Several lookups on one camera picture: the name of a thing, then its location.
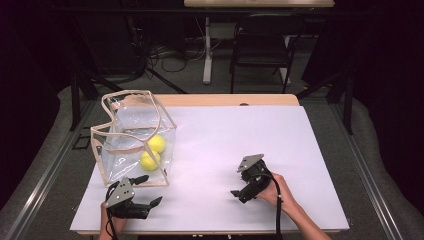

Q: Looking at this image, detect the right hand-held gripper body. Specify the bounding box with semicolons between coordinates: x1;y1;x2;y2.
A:
236;153;274;205

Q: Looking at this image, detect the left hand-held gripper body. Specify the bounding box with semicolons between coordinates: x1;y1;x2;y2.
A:
104;176;150;221

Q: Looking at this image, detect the yellow tennis ball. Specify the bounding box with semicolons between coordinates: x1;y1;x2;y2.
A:
139;150;162;172
147;134;167;154

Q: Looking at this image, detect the clear plastic bag beige trim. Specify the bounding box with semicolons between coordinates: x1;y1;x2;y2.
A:
89;89;178;188

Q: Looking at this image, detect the person's left hand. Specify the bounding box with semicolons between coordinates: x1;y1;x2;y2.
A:
99;201;128;233

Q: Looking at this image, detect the person's right hand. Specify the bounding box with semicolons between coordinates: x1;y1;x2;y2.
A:
255;172;295;215

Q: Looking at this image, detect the white table mat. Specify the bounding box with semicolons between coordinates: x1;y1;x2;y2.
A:
69;105;350;232

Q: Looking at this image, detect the black slanted pole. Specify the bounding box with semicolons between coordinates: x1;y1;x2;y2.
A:
145;67;188;95

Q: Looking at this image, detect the black metal stand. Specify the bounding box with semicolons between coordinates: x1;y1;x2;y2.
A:
68;68;116;132
295;69;355;136

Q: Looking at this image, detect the black chair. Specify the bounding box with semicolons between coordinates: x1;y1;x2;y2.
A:
229;13;306;95

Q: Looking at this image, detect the desk with white legs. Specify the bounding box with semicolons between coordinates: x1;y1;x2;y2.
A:
183;0;335;86

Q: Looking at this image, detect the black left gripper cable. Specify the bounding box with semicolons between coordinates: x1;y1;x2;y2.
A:
104;182;120;240

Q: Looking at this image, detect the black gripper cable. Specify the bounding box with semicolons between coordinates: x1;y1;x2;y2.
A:
104;182;120;240
258;170;284;240

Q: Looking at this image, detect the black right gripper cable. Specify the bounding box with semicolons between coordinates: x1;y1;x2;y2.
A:
258;170;284;240

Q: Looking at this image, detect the aluminium floor rail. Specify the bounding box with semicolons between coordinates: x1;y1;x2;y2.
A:
5;99;98;240
328;101;405;240

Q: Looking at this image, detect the bundle of floor cables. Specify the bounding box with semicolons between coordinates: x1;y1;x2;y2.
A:
145;41;208;73

